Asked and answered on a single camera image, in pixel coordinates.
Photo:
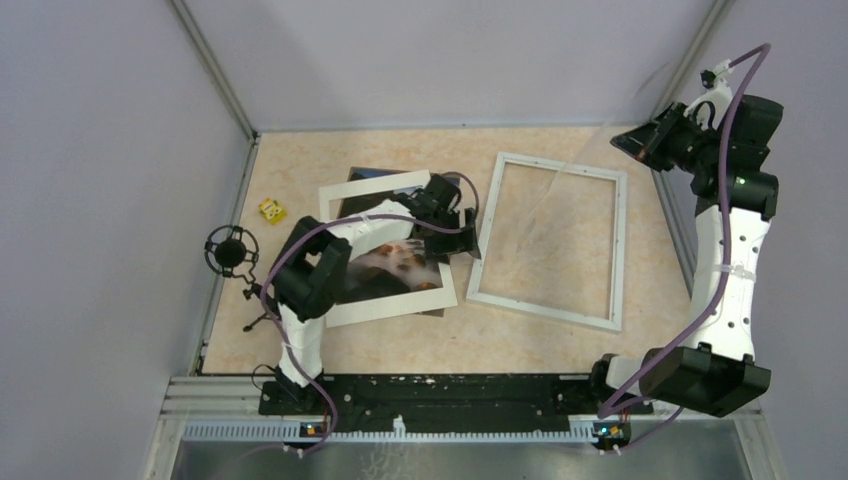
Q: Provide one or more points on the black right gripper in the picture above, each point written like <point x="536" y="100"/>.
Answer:
<point x="644" y="143"/>

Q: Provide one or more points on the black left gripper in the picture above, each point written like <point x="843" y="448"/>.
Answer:
<point x="455" y="243"/>

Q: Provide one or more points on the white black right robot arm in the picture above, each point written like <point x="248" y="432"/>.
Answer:
<point x="711" y="369"/>

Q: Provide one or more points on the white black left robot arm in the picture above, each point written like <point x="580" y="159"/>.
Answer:
<point x="308" y="278"/>

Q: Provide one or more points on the white matted landscape photo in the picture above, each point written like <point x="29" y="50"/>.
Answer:
<point x="397" y="291"/>

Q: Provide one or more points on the yellow small block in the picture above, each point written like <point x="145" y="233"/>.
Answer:
<point x="272" y="211"/>

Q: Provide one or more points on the black microphone on tripod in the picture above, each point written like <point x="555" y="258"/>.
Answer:
<point x="231" y="252"/>

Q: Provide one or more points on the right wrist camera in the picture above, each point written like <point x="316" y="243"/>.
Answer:
<point x="716" y="87"/>

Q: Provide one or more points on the white picture frame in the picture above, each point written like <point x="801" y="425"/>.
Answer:
<point x="611" y="321"/>

